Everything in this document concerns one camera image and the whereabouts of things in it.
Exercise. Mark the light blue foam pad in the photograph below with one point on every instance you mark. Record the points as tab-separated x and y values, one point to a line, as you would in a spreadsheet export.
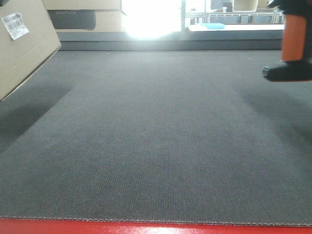
213	26

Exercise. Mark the beige open plastic crate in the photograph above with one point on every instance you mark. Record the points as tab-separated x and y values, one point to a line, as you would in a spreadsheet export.
245	5

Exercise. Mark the red metal table frame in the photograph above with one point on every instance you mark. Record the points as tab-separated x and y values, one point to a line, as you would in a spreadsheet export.
28	226

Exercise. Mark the lower cardboard box black print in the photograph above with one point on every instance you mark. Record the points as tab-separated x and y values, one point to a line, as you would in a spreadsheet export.
87	20

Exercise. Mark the brown cardboard package box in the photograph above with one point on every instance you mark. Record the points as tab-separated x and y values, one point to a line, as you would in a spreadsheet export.
20	58

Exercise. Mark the white shipping label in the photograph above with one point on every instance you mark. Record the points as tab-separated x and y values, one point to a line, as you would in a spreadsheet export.
14	25

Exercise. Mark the orange black barcode scanner gun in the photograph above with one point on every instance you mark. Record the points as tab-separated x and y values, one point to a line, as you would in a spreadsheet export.
296	48

